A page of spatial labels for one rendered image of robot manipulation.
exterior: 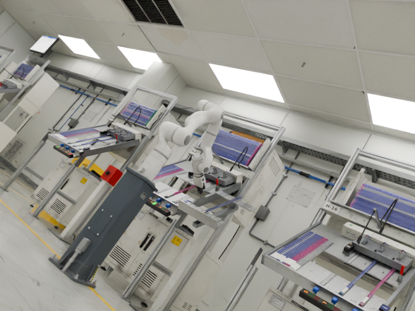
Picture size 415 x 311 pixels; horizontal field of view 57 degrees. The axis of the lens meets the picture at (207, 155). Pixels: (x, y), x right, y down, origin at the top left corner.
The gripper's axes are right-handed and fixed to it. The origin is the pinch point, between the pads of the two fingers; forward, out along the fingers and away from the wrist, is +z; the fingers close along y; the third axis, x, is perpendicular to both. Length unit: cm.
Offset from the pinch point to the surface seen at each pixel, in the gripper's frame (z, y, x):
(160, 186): -1.3, 29.8, 16.7
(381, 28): -101, -56, -179
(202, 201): 1.9, -10.0, 7.2
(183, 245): 32.3, -8.4, 29.9
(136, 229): 38, 44, 38
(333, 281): -1, -126, 19
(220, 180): 0.6, -1.6, -22.8
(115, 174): 7, 90, 22
